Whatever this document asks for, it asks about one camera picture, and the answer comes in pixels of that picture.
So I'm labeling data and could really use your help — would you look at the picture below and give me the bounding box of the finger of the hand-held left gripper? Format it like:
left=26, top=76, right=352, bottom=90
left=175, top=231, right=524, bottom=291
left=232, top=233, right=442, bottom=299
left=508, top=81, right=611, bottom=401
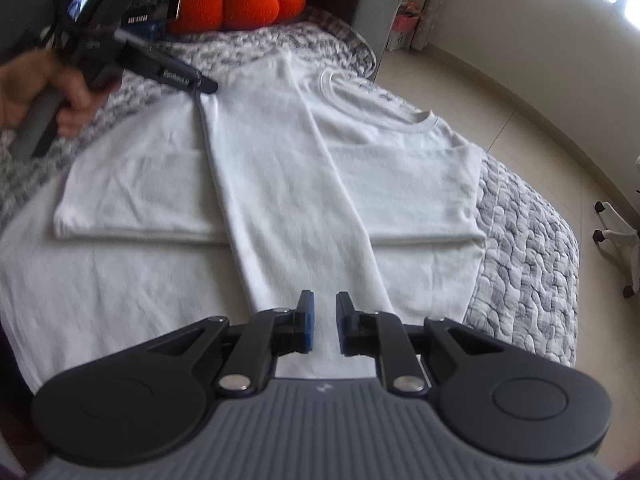
left=191, top=71, right=219, bottom=95

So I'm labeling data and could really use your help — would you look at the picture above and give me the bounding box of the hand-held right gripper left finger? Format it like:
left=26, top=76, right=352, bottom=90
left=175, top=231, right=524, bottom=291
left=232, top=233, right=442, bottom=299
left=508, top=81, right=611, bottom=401
left=147, top=290, right=317, bottom=394

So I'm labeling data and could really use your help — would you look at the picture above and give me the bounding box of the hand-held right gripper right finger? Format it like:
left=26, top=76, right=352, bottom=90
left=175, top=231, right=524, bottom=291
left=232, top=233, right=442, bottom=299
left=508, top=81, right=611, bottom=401
left=335, top=291, right=506, bottom=394

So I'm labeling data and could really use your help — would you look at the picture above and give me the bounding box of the white t-shirt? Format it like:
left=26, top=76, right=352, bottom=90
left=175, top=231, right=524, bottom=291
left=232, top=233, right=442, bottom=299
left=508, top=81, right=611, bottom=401
left=0, top=51, right=488, bottom=383

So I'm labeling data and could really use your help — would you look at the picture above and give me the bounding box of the person's left hand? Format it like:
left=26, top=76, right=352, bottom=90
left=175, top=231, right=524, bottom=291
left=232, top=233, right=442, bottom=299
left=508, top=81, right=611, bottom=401
left=0, top=51, right=123, bottom=139

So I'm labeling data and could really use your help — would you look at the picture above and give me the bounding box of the blue phone stand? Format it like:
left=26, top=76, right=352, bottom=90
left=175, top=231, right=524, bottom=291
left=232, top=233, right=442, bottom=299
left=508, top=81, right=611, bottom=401
left=127, top=19, right=166, bottom=36

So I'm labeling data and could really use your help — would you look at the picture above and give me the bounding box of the smartphone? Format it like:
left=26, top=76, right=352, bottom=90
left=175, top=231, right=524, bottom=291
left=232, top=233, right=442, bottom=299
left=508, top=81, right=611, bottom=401
left=125, top=0, right=185, bottom=23

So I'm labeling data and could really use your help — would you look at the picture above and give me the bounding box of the orange pumpkin cushion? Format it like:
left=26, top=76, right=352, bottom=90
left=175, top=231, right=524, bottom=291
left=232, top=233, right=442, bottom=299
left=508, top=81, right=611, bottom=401
left=167, top=0, right=307, bottom=35

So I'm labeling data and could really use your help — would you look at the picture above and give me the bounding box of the grey sofa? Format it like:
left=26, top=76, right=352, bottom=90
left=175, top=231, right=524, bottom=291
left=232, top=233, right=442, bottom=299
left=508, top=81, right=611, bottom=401
left=0, top=0, right=403, bottom=83

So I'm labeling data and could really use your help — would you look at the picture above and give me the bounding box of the grey patterned quilt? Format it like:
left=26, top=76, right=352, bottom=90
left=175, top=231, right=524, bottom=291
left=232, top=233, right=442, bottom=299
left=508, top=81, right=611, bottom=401
left=0, top=20, right=581, bottom=368

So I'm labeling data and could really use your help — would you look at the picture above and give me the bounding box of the white shelf with items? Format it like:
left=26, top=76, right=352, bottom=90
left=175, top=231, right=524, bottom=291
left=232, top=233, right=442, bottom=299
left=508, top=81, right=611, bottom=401
left=335, top=0, right=451, bottom=53

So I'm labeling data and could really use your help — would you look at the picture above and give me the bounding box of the grey office chair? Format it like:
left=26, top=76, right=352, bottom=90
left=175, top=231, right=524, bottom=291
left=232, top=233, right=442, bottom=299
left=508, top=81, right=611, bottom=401
left=592, top=155, right=640, bottom=298

